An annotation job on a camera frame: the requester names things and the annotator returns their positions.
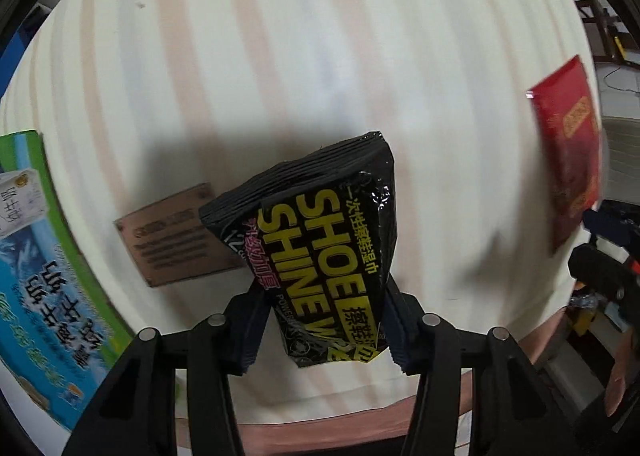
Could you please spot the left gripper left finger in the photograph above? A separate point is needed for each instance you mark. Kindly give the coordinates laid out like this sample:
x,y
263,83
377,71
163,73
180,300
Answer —
x,y
133,411

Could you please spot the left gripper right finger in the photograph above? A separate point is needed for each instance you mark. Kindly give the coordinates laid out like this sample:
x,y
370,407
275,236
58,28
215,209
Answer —
x,y
513,412

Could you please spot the red packet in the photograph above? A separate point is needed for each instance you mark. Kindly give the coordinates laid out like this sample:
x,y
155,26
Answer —
x,y
570,135

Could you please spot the black shoe shine wipes pack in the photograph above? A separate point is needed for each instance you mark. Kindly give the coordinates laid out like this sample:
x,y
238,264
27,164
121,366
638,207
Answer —
x,y
318,234

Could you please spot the open cardboard box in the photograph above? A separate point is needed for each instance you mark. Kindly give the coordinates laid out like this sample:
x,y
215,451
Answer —
x,y
60,336

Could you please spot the brown green life label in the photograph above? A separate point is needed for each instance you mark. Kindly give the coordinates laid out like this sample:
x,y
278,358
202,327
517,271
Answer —
x,y
168,242

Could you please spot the striped tablecloth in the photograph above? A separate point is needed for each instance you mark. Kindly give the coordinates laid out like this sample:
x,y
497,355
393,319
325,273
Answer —
x,y
137,100

